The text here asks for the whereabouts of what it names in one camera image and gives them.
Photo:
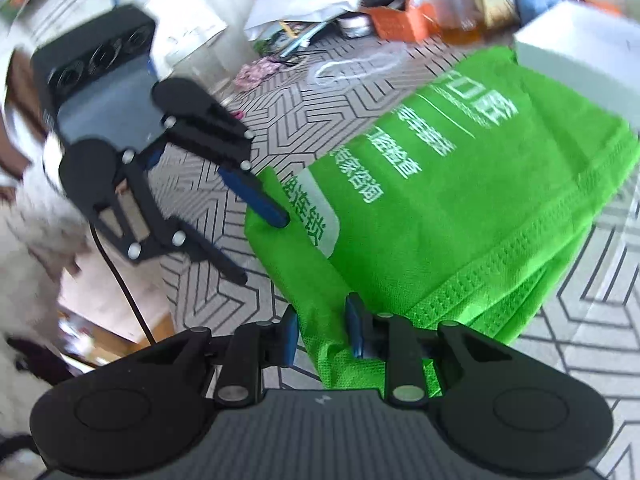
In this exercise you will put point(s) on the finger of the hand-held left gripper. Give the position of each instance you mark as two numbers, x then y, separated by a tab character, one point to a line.
255	195
200	250

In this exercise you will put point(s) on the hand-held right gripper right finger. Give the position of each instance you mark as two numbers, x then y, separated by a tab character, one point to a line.
354	325

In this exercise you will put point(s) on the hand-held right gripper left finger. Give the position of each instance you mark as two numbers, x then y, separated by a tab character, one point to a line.
289	335

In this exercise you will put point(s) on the green shopping bag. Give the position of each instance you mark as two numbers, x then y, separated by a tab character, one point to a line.
450	210

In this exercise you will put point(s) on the person's left forearm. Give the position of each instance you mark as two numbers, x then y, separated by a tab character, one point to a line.
45	215

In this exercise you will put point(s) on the stack of magazines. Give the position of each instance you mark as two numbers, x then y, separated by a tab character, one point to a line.
295	35

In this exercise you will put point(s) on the round cosmetic jar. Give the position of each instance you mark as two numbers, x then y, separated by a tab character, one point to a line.
355	25

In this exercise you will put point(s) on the person's white fluffy clothing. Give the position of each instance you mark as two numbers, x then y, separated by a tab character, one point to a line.
20	375

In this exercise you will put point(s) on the orange cardboard box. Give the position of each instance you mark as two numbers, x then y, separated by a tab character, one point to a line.
400	22

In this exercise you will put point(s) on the frosted bottle with gold cap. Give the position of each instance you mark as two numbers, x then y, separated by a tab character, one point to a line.
460	25

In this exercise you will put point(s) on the flat white box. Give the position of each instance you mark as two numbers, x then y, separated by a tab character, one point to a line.
575	55

